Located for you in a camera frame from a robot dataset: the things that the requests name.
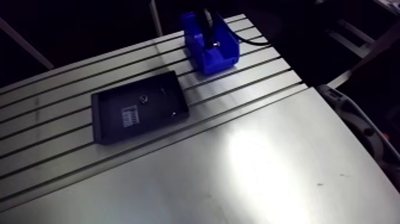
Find white upright post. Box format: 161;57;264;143
149;0;164;38

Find pale holed curved strip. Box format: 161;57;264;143
316;83;400;192

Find blue bin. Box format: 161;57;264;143
180;11;241;76

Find pale slanted post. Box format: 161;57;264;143
0;17;55;71

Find grey metal frame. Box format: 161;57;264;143
324;18;400;90

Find black tray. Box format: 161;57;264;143
90;70;190;145

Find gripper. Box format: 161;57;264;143
199;8;220;48

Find black cable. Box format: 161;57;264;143
217;12;273;47

